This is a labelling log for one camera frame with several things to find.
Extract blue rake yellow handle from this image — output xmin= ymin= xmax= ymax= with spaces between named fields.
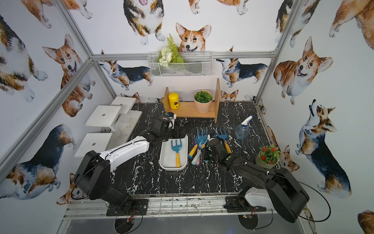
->
xmin=215 ymin=127 xmax=232 ymax=154

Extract light blue fork grey handle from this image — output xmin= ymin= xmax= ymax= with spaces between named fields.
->
xmin=192 ymin=140 xmax=207 ymax=165

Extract blue fork yellow handle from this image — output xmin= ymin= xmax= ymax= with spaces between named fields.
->
xmin=171 ymin=139 xmax=182 ymax=168

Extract teal rake yellow handle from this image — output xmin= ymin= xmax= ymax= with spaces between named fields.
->
xmin=188 ymin=127 xmax=208 ymax=159

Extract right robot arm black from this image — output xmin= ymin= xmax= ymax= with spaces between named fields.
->
xmin=205 ymin=139 xmax=309 ymax=223

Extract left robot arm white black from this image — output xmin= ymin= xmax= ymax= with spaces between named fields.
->
xmin=74 ymin=112 xmax=177 ymax=210

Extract white plastic storage box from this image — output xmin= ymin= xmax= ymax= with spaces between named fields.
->
xmin=159 ymin=135 xmax=188 ymax=171

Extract yellow canister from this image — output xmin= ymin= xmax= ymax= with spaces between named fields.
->
xmin=168 ymin=92 xmax=180 ymax=110

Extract clear blue spray bottle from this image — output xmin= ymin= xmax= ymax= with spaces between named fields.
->
xmin=235 ymin=115 xmax=254 ymax=140

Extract wooden shelf rack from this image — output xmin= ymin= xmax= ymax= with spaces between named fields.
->
xmin=163 ymin=79 xmax=221 ymax=123

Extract white stepped display stand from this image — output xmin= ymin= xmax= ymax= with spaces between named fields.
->
xmin=75 ymin=97 xmax=142 ymax=158

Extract pink pot green plant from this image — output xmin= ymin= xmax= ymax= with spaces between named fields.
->
xmin=194 ymin=90 xmax=213 ymax=114

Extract green pot red flowers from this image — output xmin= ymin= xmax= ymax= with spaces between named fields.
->
xmin=255 ymin=144 xmax=280 ymax=169

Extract green fern white flowers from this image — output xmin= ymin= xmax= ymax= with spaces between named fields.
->
xmin=156 ymin=34 xmax=184 ymax=68

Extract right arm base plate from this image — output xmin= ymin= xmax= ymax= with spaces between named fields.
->
xmin=224 ymin=196 xmax=267 ymax=213

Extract white wire basket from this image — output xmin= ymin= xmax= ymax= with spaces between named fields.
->
xmin=147 ymin=52 xmax=213 ymax=77

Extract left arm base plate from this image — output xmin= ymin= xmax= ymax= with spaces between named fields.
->
xmin=106 ymin=199 xmax=149 ymax=216

